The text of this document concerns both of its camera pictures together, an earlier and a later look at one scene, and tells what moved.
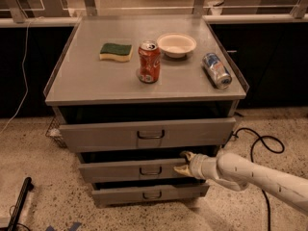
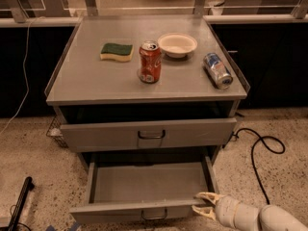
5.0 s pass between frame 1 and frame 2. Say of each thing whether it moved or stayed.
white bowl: stayed
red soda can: stayed
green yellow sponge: stayed
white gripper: moved
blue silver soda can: stayed
